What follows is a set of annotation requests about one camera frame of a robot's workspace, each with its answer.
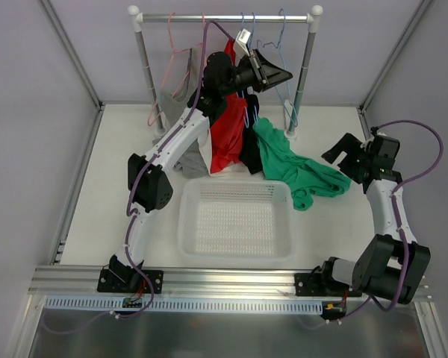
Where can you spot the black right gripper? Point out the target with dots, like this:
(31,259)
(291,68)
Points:
(350,156)

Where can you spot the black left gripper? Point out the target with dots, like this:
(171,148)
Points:
(258,71)

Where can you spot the blue wire hanger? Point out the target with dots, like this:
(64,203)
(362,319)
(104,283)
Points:
(288,106)

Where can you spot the green tank top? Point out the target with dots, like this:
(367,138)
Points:
(305,177)

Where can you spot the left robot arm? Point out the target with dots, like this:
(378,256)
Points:
(149,187)

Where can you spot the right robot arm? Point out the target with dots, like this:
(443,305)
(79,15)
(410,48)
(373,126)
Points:
(393,264)

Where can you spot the blue hanger with red garment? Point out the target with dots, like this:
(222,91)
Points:
(242,22)

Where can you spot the grey tank top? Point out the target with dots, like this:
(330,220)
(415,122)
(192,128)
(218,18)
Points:
(191,164)

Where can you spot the white clothes rack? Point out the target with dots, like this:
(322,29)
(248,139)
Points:
(312,20)

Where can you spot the red and white garment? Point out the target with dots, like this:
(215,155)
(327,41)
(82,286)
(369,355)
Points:
(227,131)

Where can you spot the black garment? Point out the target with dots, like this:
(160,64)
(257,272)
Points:
(250,153)

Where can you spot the white plastic basket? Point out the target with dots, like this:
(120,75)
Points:
(236,220)

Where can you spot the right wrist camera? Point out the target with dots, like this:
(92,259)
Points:
(383,145)

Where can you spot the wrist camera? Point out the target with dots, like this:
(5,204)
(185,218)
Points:
(241,43)
(383,145)

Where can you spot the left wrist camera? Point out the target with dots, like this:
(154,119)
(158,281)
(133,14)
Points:
(241,43)

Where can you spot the pink wire hanger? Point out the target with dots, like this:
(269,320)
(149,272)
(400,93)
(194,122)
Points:
(174,75)

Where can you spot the aluminium frame post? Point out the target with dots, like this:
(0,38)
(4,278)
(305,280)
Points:
(70,51)

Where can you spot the white slotted cable duct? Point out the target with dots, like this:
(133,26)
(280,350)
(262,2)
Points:
(185,305)

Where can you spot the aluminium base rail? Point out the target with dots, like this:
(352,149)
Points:
(176,282)

